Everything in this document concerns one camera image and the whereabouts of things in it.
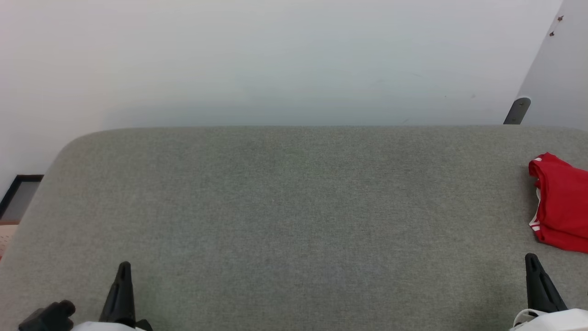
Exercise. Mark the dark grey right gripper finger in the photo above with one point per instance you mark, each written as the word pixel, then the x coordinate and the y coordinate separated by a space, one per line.
pixel 539 289

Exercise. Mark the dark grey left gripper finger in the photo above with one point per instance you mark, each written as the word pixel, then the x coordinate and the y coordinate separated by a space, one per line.
pixel 120 299

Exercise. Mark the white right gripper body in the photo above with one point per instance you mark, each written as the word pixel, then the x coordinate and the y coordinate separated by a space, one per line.
pixel 560 322

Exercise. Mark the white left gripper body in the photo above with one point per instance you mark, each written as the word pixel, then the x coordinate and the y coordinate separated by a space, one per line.
pixel 105 327

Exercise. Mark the red and white basketball jersey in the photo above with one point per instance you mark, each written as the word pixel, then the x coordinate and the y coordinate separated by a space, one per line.
pixel 562 202

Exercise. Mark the beige perforated laundry basket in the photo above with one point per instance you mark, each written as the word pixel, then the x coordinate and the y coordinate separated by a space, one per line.
pixel 5 239

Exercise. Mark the black framed panel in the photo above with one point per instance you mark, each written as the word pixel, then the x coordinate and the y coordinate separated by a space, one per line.
pixel 14 184

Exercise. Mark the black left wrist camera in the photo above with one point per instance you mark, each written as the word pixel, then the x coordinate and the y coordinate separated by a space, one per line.
pixel 48 317

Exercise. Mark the grey metal wall bracket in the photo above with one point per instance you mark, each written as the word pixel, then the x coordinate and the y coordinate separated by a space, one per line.
pixel 517 110

